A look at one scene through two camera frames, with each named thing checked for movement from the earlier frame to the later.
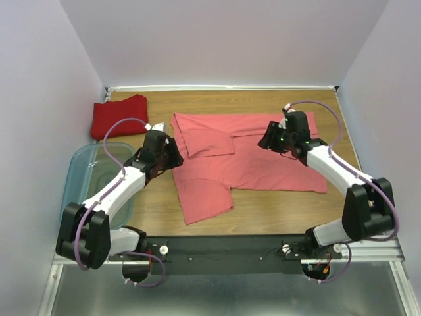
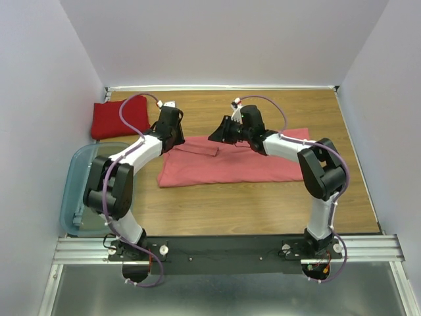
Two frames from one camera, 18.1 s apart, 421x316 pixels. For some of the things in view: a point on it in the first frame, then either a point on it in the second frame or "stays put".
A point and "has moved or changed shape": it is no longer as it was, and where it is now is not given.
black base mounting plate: [271, 254] stays put
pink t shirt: [214, 155] has moved or changed shape
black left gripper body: [161, 158] to [177, 134]
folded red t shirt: [106, 114] stays put
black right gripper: [273, 130] to [222, 133]
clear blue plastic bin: [89, 172] stays put
